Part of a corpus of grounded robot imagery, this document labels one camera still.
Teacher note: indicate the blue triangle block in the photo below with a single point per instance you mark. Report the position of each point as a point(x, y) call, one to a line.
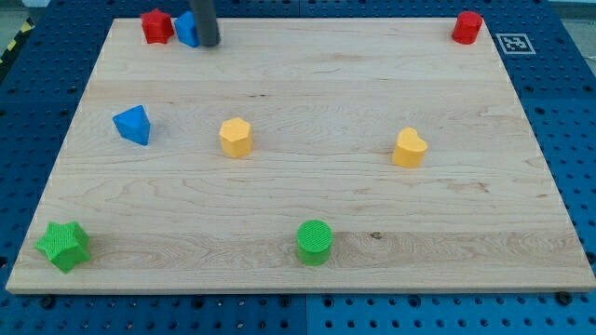
point(133, 125)

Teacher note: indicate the yellow hexagon block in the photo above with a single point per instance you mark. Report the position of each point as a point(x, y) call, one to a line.
point(236, 137)

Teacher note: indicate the blue cube block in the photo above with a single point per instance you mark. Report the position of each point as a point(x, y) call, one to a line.
point(185, 27)

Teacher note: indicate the green cylinder block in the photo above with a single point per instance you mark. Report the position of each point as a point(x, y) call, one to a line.
point(314, 240)

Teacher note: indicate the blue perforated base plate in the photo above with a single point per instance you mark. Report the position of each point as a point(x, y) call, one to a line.
point(46, 81)

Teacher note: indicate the white fiducial marker tag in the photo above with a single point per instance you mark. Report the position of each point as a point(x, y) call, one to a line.
point(515, 44)

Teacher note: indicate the red cylinder block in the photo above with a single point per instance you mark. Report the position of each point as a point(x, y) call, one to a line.
point(467, 27)

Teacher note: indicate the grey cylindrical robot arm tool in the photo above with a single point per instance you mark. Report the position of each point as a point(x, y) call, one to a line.
point(207, 28)

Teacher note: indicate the green star block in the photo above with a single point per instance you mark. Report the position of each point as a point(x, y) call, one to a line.
point(64, 244)

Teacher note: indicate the wooden board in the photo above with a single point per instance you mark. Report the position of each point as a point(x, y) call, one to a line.
point(326, 100)

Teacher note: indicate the yellow heart block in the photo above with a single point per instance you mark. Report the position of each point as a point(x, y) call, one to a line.
point(410, 149)

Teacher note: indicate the red star block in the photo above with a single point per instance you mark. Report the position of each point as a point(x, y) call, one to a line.
point(157, 26)

